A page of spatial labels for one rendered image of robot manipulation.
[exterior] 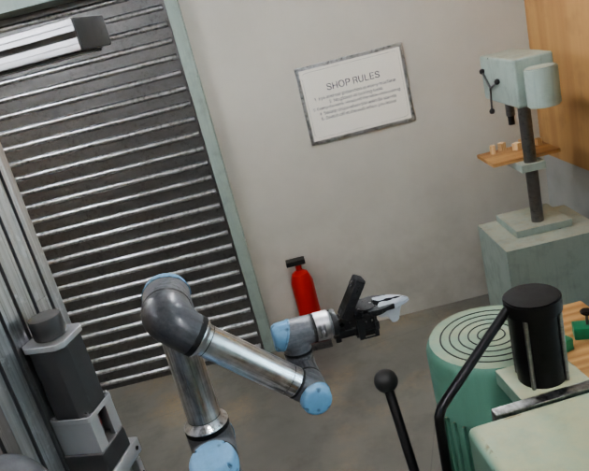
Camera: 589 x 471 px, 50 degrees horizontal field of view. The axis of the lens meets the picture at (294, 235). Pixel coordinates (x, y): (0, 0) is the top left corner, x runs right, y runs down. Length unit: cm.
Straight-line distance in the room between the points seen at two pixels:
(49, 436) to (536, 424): 89
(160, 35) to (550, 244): 235
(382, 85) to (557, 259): 141
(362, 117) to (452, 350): 304
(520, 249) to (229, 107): 181
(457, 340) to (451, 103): 315
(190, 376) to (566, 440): 107
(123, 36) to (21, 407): 282
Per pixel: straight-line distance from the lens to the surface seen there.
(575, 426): 69
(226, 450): 159
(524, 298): 71
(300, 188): 387
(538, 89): 293
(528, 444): 67
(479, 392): 83
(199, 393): 161
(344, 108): 380
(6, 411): 120
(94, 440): 126
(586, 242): 331
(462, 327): 91
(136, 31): 376
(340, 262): 404
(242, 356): 144
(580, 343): 274
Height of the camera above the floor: 195
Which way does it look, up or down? 18 degrees down
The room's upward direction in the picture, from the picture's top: 14 degrees counter-clockwise
